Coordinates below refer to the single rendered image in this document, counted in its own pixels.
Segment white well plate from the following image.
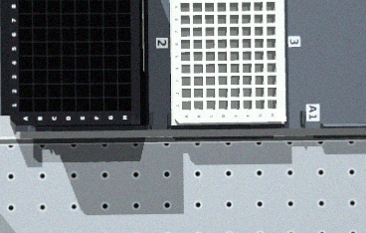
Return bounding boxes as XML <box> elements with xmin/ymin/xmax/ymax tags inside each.
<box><xmin>170</xmin><ymin>0</ymin><xmax>285</xmax><ymax>125</ymax></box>

